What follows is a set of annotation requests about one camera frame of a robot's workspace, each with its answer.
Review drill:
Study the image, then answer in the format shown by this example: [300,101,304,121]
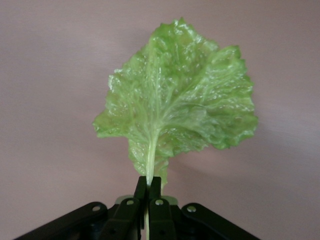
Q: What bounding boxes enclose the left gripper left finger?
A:
[14,176,149,240]

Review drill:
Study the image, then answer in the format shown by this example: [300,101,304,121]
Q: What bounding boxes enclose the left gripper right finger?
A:
[148,176,261,240]

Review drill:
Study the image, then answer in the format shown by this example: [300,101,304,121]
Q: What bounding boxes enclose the green lettuce leaf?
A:
[92,16,259,240]

